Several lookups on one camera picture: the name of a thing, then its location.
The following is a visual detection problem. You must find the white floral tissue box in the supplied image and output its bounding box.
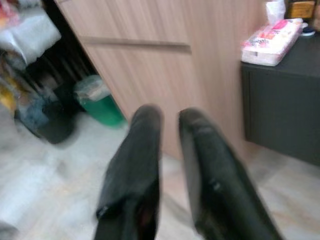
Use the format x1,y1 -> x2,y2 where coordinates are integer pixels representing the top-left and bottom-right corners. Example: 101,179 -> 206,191
240,1 -> 304,67

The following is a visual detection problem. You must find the green bin with clear liner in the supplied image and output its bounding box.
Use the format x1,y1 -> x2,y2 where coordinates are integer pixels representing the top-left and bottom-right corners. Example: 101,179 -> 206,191
73,74 -> 127,129

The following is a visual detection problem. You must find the black low TV cabinet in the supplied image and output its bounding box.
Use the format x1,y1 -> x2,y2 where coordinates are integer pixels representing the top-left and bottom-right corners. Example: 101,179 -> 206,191
240,37 -> 320,167

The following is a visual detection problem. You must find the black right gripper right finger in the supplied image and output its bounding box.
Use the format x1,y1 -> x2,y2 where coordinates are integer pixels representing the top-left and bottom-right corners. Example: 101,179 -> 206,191
177,107 -> 285,240

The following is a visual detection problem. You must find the white plastic bag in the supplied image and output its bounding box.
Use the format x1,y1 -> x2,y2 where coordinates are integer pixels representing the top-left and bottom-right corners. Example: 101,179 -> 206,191
0,9 -> 62,63

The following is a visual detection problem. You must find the light wood grain cabinet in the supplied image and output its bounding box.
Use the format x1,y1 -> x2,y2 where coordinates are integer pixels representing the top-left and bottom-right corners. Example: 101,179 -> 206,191
53,0 -> 270,161

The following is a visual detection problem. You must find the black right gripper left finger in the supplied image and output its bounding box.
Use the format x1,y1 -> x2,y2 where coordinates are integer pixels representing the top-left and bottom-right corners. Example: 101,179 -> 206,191
93,104 -> 163,240

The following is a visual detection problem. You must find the gold trophy on wooden base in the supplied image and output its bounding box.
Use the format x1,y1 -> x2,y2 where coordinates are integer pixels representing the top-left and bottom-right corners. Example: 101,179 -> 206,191
287,0 -> 316,20

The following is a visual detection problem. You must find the black bag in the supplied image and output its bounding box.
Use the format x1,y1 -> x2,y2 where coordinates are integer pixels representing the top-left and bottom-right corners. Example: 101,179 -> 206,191
37,82 -> 81,145

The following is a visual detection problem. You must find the small blue white round tin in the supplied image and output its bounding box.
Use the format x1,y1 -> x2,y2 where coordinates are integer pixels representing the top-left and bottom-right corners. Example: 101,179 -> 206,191
299,27 -> 316,38

